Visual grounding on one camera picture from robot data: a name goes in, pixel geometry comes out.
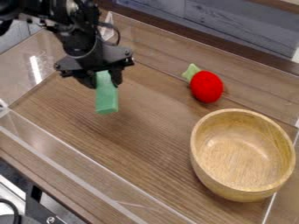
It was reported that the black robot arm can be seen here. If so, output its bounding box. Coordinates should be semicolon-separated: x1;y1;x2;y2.
0;0;135;88

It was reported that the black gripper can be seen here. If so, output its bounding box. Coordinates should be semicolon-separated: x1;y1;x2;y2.
54;31;135;89

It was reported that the clear acrylic front wall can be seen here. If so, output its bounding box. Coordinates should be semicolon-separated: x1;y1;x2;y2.
0;100;195;224

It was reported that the red plush strawberry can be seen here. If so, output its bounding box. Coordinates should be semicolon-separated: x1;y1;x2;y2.
182;63;224;103

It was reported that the clear acrylic corner bracket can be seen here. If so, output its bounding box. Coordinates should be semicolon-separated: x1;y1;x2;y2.
98;11;118;44

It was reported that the brown wooden bowl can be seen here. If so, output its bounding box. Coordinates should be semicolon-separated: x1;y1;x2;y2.
191;108;295;202

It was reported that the green rectangular block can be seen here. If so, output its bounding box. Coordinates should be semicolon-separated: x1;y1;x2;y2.
96;71;118;114

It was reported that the black cable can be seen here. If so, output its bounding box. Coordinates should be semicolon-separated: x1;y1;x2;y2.
0;198;23;224

